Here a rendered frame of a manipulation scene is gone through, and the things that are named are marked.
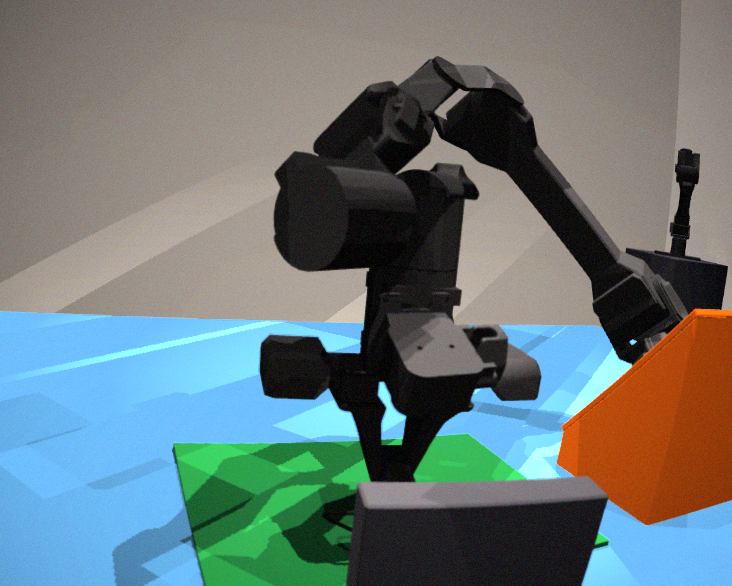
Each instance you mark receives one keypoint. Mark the green circuit board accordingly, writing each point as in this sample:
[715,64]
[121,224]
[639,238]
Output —
[255,510]

